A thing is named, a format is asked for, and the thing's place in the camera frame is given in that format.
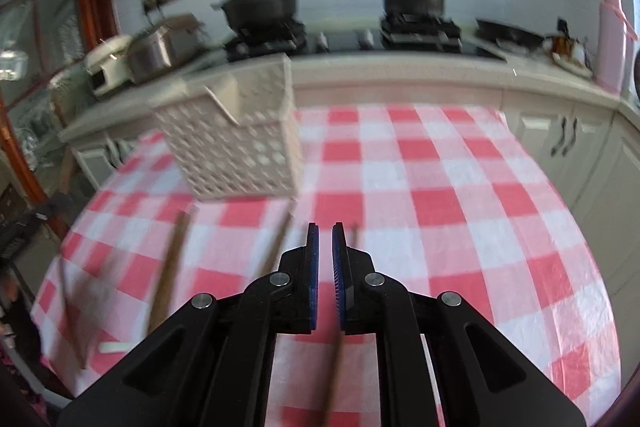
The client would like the brown wooden chopstick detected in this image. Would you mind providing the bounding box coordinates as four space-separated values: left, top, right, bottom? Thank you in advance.
319 225 359 427
58 256 91 371
259 200 295 277
146 211 192 335

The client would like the red white checkered tablecloth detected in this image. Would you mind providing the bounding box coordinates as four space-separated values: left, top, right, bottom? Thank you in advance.
32 105 620 426

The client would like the white perforated utensil basket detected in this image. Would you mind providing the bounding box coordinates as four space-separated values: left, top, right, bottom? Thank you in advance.
150 54 304 200

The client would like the black gas stove top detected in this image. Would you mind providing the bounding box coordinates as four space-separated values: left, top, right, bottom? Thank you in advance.
224 13 502 62

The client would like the silver rice cooker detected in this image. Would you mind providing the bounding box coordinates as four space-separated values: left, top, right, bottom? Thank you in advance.
126 13 205 84

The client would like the white small cooker appliance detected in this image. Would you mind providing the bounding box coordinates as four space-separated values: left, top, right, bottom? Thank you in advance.
84 35 134 98

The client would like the black casserole pot with lid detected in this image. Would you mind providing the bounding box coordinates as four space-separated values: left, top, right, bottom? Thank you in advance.
210 0 298 30

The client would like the black frying pan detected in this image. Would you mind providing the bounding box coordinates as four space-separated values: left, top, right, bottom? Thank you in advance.
476 18 544 51

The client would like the plate with condiment jars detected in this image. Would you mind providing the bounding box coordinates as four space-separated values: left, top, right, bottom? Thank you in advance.
547 17 592 79

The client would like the pink thermos bottle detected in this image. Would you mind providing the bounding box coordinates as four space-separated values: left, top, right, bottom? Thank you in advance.
594 0 638 95

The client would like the wooden framed glass door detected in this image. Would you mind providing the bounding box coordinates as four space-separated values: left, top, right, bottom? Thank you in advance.
0 0 120 238

